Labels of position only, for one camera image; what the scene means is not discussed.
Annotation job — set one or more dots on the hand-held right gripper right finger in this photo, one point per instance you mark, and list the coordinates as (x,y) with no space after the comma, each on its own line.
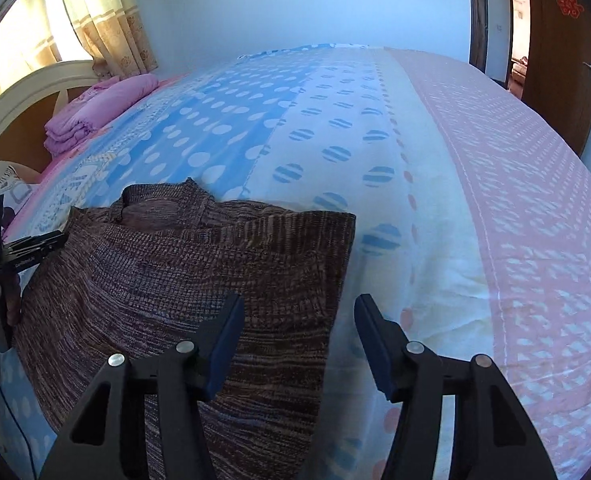
(378,355)

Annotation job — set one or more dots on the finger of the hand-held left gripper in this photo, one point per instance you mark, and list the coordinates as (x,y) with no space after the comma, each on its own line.
(50,241)

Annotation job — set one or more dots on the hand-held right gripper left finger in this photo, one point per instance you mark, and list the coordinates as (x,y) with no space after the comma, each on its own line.
(225,350)

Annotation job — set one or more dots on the brown knitted sweater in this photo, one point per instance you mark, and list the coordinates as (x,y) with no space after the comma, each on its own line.
(175,300)

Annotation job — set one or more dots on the patterned grey pillow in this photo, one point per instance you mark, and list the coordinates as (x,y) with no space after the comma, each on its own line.
(13,195)

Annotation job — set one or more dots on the folded pink blanket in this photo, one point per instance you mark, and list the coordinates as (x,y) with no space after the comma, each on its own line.
(105,110)

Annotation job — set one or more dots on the cream and wood headboard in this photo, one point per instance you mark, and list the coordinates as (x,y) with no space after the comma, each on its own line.
(20,100)

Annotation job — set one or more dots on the polka dot patchwork bedsheet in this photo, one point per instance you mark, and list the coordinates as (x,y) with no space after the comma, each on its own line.
(450,210)

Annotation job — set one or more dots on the brown wooden door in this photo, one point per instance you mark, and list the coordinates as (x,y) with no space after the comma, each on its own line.
(555,60)

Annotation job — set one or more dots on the red paper door decoration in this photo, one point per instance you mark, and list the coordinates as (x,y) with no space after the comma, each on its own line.
(569,0)

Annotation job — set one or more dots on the dark wooden door frame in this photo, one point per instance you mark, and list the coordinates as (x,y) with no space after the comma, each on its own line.
(478,15)

